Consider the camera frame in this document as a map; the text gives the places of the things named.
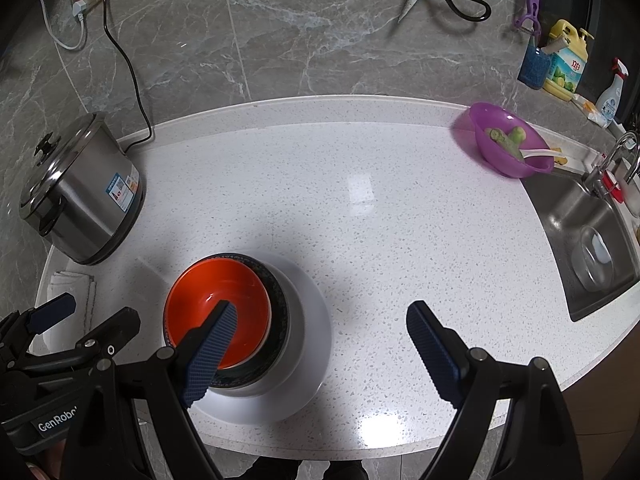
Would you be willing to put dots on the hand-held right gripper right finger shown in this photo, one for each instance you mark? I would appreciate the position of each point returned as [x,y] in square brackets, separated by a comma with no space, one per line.
[432,355]

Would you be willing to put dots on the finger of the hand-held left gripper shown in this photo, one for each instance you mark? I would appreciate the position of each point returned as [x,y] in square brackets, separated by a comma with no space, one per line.
[120,327]
[50,310]

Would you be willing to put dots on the orange plastic bowl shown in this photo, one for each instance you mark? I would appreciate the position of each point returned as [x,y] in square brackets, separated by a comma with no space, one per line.
[200,290]

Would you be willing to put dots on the person's left hand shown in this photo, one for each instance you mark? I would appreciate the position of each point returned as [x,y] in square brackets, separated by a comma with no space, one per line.
[50,462]

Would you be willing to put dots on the white oval plate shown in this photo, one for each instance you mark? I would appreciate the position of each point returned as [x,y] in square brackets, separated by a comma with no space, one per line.
[317,340]

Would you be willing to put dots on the clear glass bowl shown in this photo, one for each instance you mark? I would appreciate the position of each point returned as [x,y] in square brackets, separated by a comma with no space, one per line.
[592,260]

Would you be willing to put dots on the blue floral ceramic bowl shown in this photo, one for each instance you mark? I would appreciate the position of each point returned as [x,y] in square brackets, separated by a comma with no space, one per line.
[280,305]

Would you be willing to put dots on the stainless steel rice cooker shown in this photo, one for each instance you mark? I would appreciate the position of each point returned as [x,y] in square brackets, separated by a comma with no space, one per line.
[85,200]

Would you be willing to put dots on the blue cup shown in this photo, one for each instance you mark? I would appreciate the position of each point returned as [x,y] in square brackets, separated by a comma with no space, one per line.
[532,70]

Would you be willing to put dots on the white cloth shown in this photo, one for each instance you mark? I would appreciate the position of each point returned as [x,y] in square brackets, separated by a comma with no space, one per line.
[65,282]

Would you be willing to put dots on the chrome faucet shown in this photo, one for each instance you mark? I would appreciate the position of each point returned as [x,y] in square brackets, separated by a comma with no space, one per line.
[595,177]

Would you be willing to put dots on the purple plastic basin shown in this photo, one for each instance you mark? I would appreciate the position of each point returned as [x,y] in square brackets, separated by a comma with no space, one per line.
[480,120]

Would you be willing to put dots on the white packet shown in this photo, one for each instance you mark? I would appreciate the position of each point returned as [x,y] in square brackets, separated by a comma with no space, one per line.
[597,117]

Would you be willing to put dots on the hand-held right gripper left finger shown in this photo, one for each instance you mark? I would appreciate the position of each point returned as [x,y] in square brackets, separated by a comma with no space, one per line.
[210,355]

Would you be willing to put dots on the stainless steel sink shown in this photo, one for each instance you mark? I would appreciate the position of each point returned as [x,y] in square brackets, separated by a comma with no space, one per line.
[555,210]

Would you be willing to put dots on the white spoon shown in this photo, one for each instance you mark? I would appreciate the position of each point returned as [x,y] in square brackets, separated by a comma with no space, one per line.
[540,152]

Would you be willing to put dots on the yellow dish soap bottle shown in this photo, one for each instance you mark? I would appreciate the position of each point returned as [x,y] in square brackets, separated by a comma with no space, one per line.
[565,75]

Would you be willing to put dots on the white spray bottle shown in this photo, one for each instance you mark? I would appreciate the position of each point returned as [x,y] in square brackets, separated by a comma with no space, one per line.
[610,102]

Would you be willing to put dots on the yellow sponge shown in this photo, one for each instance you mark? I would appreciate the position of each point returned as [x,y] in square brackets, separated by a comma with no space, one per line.
[561,160]

